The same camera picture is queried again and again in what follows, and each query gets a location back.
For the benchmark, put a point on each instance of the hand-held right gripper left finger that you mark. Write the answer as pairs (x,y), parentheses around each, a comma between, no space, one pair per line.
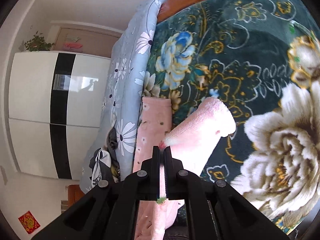
(156,160)

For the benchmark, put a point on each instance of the wooden door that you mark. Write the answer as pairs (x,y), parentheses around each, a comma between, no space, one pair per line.
(100,45)

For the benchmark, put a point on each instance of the teal floral blanket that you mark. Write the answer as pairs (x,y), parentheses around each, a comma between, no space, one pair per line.
(225,55)

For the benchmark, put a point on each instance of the green potted plant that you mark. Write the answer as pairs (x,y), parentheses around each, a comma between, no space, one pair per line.
(37,43)

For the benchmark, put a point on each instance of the black white floral cloth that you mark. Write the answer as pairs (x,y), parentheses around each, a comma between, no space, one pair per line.
(100,162)

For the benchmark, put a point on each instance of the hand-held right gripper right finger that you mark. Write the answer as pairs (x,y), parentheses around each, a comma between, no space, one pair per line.
(168,160)

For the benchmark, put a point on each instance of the red wall decoration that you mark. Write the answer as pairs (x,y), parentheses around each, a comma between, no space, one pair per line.
(28,221)

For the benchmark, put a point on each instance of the blue-grey floral quilt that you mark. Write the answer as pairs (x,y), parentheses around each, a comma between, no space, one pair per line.
(125,80)

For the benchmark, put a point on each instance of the pink fleece pajama garment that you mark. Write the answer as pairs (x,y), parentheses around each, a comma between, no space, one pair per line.
(200,135)

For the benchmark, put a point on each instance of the wooden cabinet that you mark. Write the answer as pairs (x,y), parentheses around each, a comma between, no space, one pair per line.
(75,195)

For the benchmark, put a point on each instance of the white wardrobe with black stripe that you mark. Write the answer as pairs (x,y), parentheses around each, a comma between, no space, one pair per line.
(30,92)

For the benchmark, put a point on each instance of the pink door hanging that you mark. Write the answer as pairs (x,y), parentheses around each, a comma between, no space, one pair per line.
(72,45)

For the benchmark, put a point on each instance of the mustard yellow patterned cloth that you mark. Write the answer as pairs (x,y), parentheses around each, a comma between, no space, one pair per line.
(115,173)

